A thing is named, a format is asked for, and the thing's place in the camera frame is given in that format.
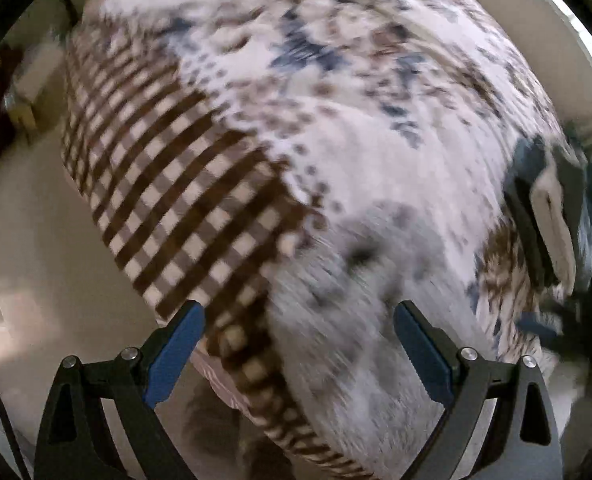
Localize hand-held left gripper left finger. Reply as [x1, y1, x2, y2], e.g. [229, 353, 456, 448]
[33, 300, 207, 480]

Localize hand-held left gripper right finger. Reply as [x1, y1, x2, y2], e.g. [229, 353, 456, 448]
[393, 300, 564, 480]

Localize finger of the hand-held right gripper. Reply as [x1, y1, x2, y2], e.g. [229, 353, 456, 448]
[518, 310, 584, 356]

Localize grey fleece pants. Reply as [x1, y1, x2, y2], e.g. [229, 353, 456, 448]
[266, 200, 481, 480]

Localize pink patterned cloth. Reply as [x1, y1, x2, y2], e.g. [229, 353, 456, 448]
[191, 347, 257, 418]

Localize window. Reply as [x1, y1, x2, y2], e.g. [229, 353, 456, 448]
[520, 0, 592, 98]

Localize floral blanket with checked hem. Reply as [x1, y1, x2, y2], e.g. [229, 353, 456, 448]
[61, 0, 584, 480]

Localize pale box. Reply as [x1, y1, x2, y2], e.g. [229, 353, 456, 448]
[5, 45, 68, 132]

